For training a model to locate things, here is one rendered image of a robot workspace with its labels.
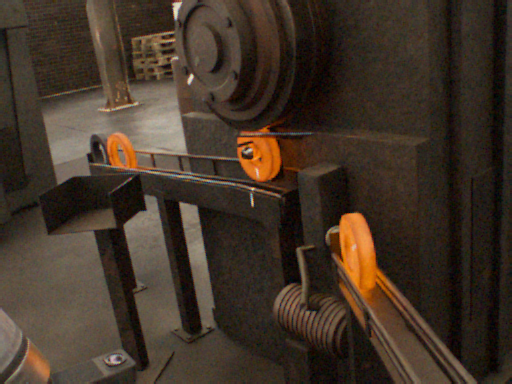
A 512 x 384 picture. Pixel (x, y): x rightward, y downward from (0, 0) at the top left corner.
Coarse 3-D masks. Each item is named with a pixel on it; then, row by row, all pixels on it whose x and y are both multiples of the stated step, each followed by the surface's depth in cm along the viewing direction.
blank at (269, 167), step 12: (252, 132) 150; (264, 132) 149; (264, 144) 148; (276, 144) 148; (240, 156) 158; (264, 156) 150; (276, 156) 148; (252, 168) 156; (264, 168) 151; (276, 168) 150; (264, 180) 154
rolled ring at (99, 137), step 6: (96, 138) 235; (102, 138) 232; (108, 138) 234; (90, 144) 243; (96, 144) 242; (102, 144) 232; (96, 150) 244; (96, 156) 244; (108, 156) 232; (96, 162) 244; (102, 162) 244; (108, 162) 233
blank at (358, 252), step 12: (348, 216) 109; (360, 216) 108; (348, 228) 108; (360, 228) 105; (348, 240) 113; (360, 240) 104; (348, 252) 114; (360, 252) 103; (372, 252) 104; (348, 264) 114; (360, 264) 104; (372, 264) 104; (360, 276) 105; (372, 276) 105; (360, 288) 107
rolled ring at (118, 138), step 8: (112, 136) 222; (120, 136) 219; (112, 144) 226; (120, 144) 219; (128, 144) 218; (112, 152) 229; (128, 152) 217; (112, 160) 230; (120, 160) 231; (128, 160) 218; (136, 160) 220; (136, 168) 222
